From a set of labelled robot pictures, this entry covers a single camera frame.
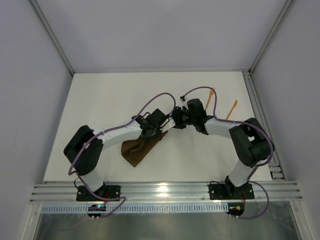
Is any brown cloth napkin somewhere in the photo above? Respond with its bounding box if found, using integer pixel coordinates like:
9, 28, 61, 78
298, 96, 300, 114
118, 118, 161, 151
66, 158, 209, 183
120, 130, 169, 168

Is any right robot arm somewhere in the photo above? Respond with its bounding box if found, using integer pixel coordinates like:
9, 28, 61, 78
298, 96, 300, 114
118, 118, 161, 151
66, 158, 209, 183
171, 96, 275, 200

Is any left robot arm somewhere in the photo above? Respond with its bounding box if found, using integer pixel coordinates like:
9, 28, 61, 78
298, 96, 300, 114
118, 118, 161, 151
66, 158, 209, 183
63, 109, 175, 201

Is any orange plastic fork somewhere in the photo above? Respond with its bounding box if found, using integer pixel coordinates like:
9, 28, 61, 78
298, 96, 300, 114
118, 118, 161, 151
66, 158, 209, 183
204, 87, 215, 111

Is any orange plastic knife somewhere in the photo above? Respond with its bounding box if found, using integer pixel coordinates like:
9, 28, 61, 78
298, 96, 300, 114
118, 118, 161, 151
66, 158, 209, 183
225, 99, 238, 120

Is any left controller board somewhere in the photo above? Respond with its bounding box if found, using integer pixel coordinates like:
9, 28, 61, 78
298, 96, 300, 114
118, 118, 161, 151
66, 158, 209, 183
87, 203, 106, 220

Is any controller board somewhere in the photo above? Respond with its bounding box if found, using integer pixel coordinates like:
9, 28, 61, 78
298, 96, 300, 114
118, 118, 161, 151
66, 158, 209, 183
226, 204, 245, 219
87, 203, 106, 220

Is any right controller board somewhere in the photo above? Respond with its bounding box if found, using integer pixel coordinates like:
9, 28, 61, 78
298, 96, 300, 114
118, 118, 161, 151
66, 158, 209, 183
226, 204, 245, 219

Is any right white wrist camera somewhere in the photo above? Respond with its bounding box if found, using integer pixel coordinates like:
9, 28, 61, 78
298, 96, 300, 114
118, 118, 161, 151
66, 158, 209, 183
179, 95, 189, 109

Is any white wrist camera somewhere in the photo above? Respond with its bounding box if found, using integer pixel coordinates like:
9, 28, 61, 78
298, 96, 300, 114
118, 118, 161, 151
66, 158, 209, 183
162, 117, 176, 132
179, 95, 189, 109

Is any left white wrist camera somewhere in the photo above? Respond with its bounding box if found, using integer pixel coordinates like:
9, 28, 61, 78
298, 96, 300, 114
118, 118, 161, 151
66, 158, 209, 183
162, 117, 176, 132

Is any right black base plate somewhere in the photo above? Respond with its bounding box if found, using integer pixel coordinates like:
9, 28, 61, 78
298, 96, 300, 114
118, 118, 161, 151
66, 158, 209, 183
208, 181, 255, 200

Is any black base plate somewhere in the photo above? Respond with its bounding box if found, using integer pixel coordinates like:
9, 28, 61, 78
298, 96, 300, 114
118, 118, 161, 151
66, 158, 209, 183
76, 185, 121, 202
208, 181, 255, 200

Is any slotted cable duct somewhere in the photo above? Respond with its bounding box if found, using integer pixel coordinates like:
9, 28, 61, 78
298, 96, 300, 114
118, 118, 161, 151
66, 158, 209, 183
40, 202, 228, 214

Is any right side aluminium rail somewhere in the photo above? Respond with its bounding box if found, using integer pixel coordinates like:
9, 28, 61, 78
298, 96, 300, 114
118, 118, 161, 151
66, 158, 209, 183
242, 71, 287, 181

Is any aluminium rail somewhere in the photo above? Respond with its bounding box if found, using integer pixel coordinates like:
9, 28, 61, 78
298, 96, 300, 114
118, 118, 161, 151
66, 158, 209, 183
242, 71, 287, 181
30, 180, 303, 204

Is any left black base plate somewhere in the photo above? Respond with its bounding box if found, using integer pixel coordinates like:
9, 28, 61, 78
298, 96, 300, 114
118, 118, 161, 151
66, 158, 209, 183
76, 185, 121, 202

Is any front aluminium rail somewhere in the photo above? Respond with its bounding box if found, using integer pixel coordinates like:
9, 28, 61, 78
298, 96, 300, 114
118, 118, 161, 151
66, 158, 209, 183
30, 180, 303, 204

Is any right aluminium frame post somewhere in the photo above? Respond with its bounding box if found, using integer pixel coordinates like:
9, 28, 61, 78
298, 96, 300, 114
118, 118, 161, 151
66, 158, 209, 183
248, 0, 296, 75

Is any aluminium frame post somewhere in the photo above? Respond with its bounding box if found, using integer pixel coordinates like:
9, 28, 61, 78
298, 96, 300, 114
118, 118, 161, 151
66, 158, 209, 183
27, 0, 75, 77
248, 0, 296, 75

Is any left aluminium frame post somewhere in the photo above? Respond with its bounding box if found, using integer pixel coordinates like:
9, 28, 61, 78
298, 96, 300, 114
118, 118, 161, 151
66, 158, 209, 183
27, 0, 75, 77

